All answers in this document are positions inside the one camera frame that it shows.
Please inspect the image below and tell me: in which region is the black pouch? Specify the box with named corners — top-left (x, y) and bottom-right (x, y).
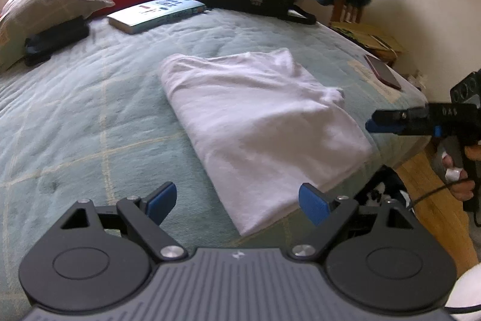
top-left (24, 17), bottom-right (90, 67)

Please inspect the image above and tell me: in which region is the person's right hand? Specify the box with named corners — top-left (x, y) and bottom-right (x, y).
top-left (441, 149), bottom-right (477, 201)

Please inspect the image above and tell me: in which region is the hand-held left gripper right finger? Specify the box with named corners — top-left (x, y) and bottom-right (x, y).
top-left (287, 183), bottom-right (419, 264)

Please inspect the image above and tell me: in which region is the grey pillow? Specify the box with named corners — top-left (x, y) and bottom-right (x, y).
top-left (0, 0), bottom-right (115, 72)

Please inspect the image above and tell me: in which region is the blue book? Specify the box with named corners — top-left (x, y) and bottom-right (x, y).
top-left (107, 0), bottom-right (207, 35)

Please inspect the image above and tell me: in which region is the cream printed bed sheet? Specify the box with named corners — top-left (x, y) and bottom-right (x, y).
top-left (348, 60), bottom-right (430, 104)

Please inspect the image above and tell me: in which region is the red cased smartphone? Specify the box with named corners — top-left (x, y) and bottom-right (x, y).
top-left (363, 54), bottom-right (402, 91)

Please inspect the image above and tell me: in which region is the person's white fleece jacket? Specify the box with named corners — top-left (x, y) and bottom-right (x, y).
top-left (449, 263), bottom-right (481, 321)

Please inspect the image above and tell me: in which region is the white printed t-shirt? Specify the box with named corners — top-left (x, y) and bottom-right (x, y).
top-left (161, 48), bottom-right (375, 236)

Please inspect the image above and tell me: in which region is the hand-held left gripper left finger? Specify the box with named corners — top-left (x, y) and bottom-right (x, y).
top-left (58, 181), bottom-right (188, 264)

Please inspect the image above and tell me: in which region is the black cable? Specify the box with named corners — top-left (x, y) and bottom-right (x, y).
top-left (411, 181), bottom-right (481, 228)

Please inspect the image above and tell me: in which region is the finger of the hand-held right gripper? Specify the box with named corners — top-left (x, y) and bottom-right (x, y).
top-left (365, 121), bottom-right (441, 137)
top-left (372, 107), bottom-right (429, 123)

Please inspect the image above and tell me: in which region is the wooden chair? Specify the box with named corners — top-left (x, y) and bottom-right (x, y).
top-left (330, 0), bottom-right (406, 66)

